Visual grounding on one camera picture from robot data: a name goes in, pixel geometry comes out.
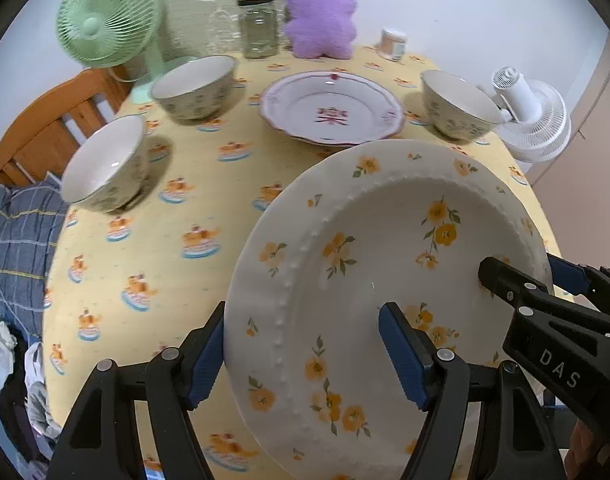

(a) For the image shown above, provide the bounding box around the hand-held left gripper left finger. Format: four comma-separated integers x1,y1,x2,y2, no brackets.
47,302,226,480

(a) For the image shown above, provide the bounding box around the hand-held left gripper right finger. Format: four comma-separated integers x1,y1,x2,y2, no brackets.
378,302,566,480

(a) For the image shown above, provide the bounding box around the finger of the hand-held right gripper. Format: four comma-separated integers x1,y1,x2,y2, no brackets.
547,254,610,318
477,256,553,311

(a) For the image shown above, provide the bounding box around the cream yellow floral plate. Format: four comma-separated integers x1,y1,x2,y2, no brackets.
224,139,554,480

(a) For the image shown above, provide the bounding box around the floral ceramic bowl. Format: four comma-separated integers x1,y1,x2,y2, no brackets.
61,115,150,213
421,70,506,142
150,55,239,123

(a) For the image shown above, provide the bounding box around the white red patterned plate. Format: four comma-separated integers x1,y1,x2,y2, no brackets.
258,71,406,148

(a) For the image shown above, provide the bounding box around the yellow printed tablecloth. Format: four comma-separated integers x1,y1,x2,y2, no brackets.
42,45,560,480

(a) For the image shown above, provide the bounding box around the beige door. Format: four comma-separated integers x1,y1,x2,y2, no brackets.
527,35,610,273

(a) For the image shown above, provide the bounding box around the white desk fan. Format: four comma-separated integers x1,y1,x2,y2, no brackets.
477,66,572,163

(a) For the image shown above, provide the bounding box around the pile of clothes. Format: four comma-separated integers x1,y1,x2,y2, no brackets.
0,310,62,467

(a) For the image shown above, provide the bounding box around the blue plaid cloth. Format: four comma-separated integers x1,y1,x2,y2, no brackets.
0,180,72,341

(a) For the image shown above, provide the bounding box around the cotton swab container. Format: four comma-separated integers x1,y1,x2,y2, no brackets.
378,28,408,61

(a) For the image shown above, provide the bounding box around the wooden chair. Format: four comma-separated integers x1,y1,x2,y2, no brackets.
0,67,136,187

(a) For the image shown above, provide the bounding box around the purple plush toy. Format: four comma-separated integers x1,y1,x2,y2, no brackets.
284,0,360,59

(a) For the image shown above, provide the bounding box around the glass jar with dark lid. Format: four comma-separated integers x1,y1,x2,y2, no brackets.
236,0,278,60

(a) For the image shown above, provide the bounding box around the pale green patterned cloth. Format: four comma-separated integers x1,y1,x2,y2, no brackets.
157,0,356,63

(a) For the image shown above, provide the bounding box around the green desk fan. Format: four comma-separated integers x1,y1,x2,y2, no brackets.
56,0,168,106

